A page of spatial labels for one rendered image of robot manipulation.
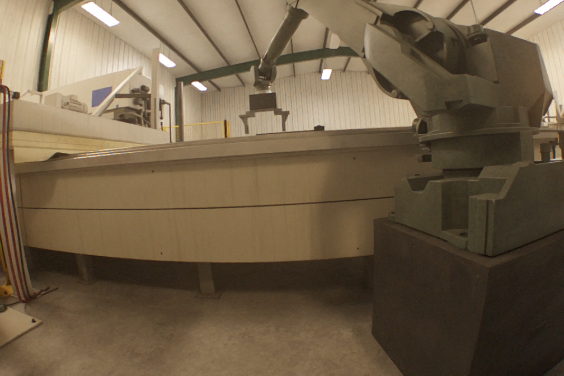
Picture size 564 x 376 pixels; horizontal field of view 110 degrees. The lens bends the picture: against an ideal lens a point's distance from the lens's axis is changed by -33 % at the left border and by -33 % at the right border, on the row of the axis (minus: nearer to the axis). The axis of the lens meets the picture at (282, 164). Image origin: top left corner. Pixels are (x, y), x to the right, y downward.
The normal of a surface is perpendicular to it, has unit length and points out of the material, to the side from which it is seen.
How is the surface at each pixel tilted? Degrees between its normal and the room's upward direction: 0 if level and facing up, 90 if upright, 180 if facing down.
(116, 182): 90
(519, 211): 90
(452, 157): 90
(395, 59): 90
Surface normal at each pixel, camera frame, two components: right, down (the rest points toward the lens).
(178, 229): -0.07, 0.00
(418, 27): -0.90, 0.06
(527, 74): -0.48, 0.04
